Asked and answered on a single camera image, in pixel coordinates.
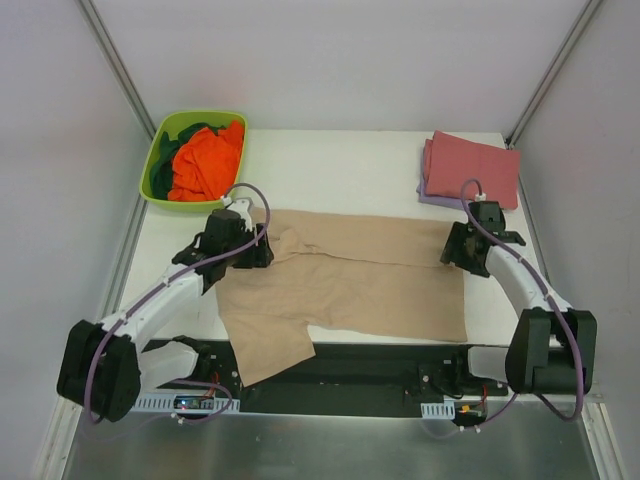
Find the beige t shirt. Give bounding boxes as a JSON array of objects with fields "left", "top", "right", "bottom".
[{"left": 215, "top": 208, "right": 467, "bottom": 386}]

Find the folded purple t shirt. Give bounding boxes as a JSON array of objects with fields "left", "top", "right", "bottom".
[{"left": 416, "top": 139, "right": 463, "bottom": 211}]

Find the green plastic basket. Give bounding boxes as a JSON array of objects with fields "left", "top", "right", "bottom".
[{"left": 140, "top": 110, "right": 248, "bottom": 213}]

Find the folded red t shirt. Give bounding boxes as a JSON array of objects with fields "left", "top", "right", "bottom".
[{"left": 421, "top": 131, "right": 521, "bottom": 210}]

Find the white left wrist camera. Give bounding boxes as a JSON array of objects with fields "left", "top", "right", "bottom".
[{"left": 221, "top": 196, "right": 253, "bottom": 218}]

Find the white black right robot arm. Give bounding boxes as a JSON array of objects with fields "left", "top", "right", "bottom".
[{"left": 440, "top": 201, "right": 597, "bottom": 399}]

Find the right aluminium corner post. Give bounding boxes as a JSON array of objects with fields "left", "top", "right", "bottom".
[{"left": 505, "top": 0, "right": 605, "bottom": 149}]

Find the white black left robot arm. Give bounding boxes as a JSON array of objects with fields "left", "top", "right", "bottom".
[{"left": 56, "top": 199, "right": 274, "bottom": 422}]

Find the left white cable duct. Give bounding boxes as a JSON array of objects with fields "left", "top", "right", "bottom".
[{"left": 131, "top": 393, "right": 240, "bottom": 415}]

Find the left aluminium corner post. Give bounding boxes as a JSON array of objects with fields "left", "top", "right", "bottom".
[{"left": 74, "top": 0, "right": 156, "bottom": 139}]

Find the dark green t shirt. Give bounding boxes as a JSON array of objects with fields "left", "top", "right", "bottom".
[{"left": 149, "top": 122, "right": 220, "bottom": 200}]

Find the orange t shirt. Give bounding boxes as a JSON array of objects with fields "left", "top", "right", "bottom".
[{"left": 167, "top": 120, "right": 245, "bottom": 202}]

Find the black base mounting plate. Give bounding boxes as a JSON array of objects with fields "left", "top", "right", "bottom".
[{"left": 159, "top": 341, "right": 508, "bottom": 418}]

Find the white cable duct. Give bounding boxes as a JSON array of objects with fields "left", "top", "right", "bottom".
[
  {"left": 131, "top": 393, "right": 240, "bottom": 415},
  {"left": 420, "top": 401, "right": 456, "bottom": 421}
]

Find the aluminium corner post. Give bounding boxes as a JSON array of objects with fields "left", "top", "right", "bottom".
[
  {"left": 74, "top": 0, "right": 156, "bottom": 139},
  {"left": 505, "top": 0, "right": 605, "bottom": 149}
]

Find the aluminium front frame rail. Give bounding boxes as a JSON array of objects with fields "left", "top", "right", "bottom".
[{"left": 63, "top": 351, "right": 604, "bottom": 404}]

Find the right white cable duct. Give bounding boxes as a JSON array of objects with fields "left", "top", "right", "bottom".
[{"left": 420, "top": 401, "right": 456, "bottom": 421}]

